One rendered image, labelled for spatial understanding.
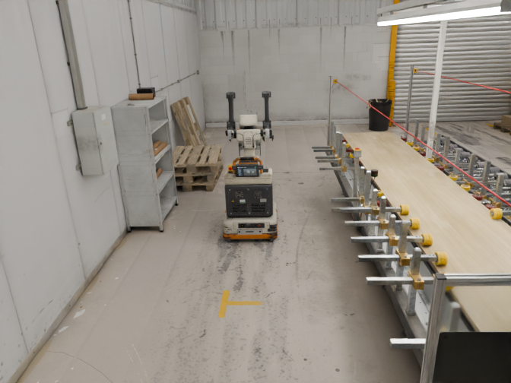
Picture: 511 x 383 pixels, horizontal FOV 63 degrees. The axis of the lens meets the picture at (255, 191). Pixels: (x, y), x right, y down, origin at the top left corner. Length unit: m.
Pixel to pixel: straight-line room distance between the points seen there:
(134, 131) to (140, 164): 0.40
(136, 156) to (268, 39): 6.64
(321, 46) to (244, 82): 2.11
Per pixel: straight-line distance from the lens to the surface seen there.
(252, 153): 4.92
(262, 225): 4.72
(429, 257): 2.73
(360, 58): 11.20
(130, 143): 5.02
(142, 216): 5.29
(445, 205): 3.70
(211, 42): 11.08
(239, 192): 4.68
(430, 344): 1.06
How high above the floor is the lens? 2.24
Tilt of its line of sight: 20 degrees down
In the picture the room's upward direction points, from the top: 2 degrees counter-clockwise
